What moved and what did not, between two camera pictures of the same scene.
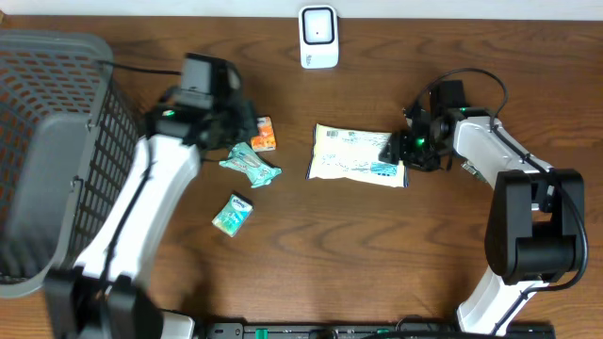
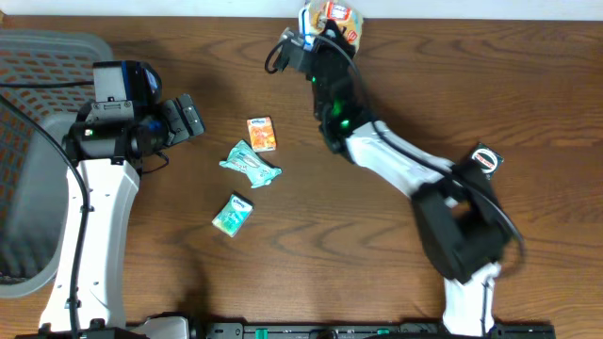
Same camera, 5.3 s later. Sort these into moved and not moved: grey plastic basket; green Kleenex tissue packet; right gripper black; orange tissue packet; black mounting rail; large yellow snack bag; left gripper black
Moved: left gripper black; right gripper black; large yellow snack bag
Not moved: grey plastic basket; orange tissue packet; green Kleenex tissue packet; black mounting rail
